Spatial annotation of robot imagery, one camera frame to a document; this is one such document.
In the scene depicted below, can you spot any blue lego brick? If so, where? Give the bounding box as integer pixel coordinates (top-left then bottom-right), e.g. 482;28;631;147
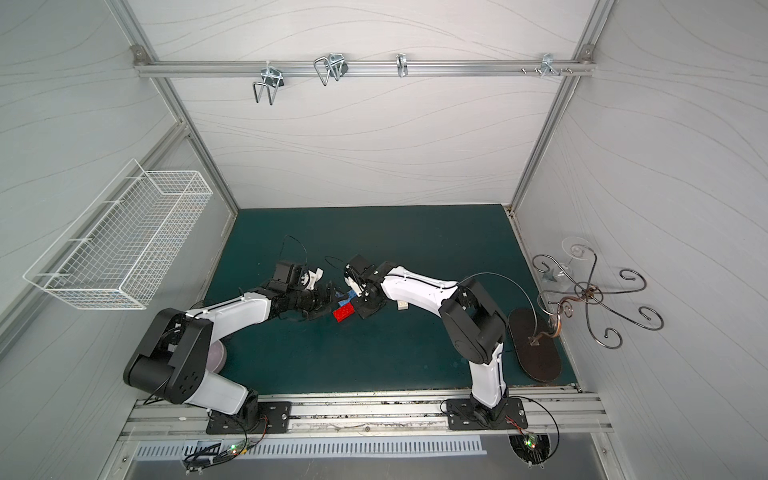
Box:
338;290;357;307

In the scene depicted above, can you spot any red lego brick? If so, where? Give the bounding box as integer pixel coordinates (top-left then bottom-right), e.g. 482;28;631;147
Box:
332;302;355;323

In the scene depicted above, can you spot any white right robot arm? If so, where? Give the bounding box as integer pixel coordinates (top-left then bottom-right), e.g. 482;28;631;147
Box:
344;256;507;410

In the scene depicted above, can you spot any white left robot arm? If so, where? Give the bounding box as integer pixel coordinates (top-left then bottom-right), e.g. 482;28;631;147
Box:
123;283;341;415

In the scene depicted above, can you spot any green table mat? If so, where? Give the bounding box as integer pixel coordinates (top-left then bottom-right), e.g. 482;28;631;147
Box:
164;203;578;398

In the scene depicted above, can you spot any lilac bowl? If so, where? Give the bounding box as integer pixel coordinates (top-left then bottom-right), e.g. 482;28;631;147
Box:
206;340;227;374

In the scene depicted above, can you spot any white vent strip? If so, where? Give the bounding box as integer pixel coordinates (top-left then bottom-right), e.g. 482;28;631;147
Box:
134;435;487;461

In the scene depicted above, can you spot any dark oval stand base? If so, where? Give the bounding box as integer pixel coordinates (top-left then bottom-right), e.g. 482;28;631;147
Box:
508;308;562;384

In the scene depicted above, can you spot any metal double hook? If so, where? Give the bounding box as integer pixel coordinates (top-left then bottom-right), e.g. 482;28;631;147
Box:
252;66;285;105

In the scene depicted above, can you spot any metal curled hook stand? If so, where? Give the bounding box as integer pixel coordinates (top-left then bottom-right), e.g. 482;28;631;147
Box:
528;237;666;350

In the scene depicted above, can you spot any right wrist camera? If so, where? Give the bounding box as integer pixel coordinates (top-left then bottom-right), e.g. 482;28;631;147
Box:
343;255;374;297

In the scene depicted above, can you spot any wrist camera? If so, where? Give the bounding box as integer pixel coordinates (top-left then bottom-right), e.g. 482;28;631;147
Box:
343;255;374;297
271;260;324;292

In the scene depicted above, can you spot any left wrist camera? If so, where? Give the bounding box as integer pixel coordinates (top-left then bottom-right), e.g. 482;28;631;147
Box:
271;260;324;292

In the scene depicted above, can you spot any black camera cable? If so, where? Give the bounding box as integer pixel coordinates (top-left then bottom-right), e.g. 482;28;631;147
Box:
280;233;310;265

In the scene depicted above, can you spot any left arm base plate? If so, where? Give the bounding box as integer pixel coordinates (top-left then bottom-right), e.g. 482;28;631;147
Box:
205;401;293;435

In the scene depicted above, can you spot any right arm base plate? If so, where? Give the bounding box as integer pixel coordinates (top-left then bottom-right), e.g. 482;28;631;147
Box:
440;397;528;431

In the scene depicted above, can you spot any white wire basket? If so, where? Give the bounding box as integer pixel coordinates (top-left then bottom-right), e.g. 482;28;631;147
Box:
23;159;213;310

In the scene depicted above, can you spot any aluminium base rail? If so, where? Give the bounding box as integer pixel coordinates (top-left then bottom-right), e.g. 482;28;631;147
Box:
119;386;613;440

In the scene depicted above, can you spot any metal wire clip hook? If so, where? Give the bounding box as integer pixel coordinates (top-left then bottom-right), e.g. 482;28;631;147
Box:
313;53;349;86

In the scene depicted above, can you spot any small metal ring hook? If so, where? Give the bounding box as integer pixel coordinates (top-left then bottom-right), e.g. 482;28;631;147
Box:
395;53;408;78

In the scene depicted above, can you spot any horizontal aluminium rail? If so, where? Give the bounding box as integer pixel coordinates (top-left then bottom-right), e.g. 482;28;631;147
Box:
134;57;597;79

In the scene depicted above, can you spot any metal bracket hook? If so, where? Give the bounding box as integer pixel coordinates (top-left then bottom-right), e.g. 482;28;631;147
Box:
520;53;573;78

